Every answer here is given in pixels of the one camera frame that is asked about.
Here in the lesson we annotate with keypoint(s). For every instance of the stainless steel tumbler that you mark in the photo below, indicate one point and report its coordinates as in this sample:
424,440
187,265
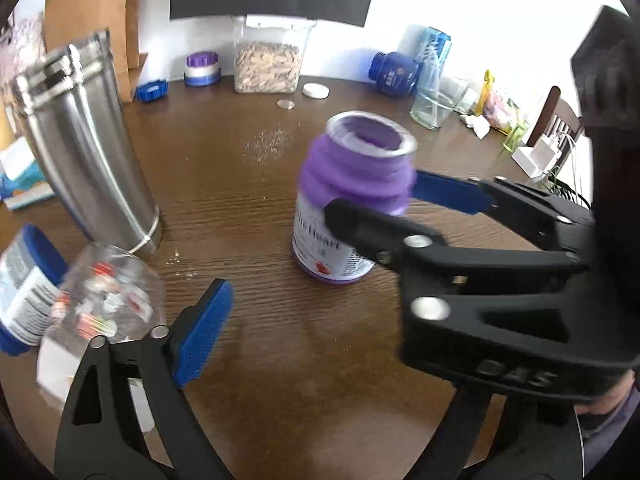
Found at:
68,107

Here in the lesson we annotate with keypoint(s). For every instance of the dark blue bottle lying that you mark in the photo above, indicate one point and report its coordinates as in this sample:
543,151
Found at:
394,73

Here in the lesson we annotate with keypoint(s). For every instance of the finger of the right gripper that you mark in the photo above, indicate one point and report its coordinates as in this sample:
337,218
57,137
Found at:
400,244
460,192

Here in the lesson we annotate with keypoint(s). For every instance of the wooden chair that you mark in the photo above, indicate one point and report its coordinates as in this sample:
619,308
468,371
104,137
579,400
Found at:
557,118

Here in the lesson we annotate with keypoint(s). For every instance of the snack packets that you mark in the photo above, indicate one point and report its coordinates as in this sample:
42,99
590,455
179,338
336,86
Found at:
493,111

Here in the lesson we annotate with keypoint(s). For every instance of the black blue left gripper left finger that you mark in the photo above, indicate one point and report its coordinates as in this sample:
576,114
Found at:
100,435

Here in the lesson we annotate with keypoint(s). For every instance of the clear drinking glass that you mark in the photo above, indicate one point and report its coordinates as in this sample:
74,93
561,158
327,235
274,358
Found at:
436,98

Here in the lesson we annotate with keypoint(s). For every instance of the blue bottle cap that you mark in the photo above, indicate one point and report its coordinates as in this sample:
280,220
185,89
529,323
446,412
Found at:
151,91

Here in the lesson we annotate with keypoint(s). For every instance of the tissue pack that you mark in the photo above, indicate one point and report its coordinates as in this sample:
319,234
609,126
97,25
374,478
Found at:
22,181

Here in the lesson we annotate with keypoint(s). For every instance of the purple supplement bottle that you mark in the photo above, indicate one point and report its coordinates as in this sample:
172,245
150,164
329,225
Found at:
364,158

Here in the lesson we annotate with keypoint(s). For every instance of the white bottle cap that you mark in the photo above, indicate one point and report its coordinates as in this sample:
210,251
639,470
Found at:
316,91

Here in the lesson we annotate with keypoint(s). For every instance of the blue packet behind glass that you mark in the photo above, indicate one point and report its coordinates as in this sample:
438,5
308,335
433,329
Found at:
434,45

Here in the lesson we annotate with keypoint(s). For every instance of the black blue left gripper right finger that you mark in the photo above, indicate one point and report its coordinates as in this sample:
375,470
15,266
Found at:
452,443

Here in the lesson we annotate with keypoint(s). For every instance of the white power strip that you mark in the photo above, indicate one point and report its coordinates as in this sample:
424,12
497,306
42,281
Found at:
538,159

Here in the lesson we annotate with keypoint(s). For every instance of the brown paper bag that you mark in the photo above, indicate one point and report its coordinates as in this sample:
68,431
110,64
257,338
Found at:
68,20

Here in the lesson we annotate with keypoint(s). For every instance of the blue white supplement bottle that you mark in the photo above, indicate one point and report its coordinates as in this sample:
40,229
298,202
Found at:
31,270

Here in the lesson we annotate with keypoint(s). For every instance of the clear plastic cup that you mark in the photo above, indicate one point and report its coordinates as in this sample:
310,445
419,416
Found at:
107,292

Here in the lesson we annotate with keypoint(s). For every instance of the pink glass vase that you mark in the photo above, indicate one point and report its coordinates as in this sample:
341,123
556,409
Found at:
22,45

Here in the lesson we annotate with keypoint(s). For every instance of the small purple white jar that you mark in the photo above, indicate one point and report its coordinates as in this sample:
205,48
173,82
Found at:
201,69

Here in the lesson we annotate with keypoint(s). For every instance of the clear container with nuts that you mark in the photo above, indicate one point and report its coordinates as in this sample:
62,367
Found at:
269,52

